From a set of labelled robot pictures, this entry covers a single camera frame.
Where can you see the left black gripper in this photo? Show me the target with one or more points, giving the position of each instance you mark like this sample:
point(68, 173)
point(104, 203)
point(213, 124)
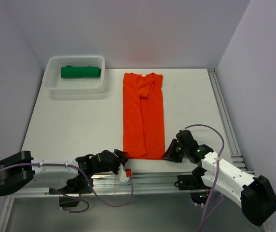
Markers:
point(121, 158)

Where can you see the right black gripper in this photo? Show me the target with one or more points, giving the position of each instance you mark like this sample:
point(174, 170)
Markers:
point(170, 154)

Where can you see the orange polo t shirt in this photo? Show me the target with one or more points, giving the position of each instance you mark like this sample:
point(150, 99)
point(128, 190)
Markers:
point(143, 116)

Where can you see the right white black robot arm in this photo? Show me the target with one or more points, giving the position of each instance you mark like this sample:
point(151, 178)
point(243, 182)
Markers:
point(254, 195)

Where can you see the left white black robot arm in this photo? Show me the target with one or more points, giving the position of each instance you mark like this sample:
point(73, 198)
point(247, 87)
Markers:
point(22, 171)

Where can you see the white perforated plastic basket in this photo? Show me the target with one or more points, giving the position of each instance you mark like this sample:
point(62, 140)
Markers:
point(76, 86)

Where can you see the rolled green t shirt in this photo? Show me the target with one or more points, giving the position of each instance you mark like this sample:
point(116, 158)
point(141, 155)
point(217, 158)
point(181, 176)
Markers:
point(70, 72)

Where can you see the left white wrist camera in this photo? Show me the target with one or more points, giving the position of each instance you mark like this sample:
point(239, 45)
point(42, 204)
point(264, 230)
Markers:
point(124, 174)

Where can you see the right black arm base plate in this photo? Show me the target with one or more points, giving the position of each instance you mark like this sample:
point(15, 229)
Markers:
point(189, 182)

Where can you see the front aluminium rail frame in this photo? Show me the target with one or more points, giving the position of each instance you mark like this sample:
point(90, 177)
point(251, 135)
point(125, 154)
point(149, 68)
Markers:
point(150, 204)

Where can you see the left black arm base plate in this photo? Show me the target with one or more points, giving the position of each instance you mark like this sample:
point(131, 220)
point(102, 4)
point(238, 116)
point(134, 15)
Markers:
point(76, 186)

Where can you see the right side aluminium rail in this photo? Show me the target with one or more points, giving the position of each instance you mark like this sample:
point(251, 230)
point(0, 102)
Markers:
point(232, 143)

